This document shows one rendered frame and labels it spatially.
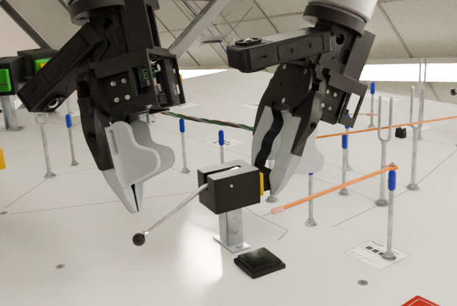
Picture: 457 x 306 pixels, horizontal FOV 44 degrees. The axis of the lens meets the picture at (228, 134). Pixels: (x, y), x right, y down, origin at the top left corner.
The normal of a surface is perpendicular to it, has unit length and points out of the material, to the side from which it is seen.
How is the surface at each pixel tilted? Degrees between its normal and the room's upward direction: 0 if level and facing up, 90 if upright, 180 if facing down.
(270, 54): 100
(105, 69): 120
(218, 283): 53
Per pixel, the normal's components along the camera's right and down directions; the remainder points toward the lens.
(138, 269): -0.04, -0.96
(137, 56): -0.31, 0.05
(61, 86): 0.62, 0.77
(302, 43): 0.44, 0.23
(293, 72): -0.81, -0.24
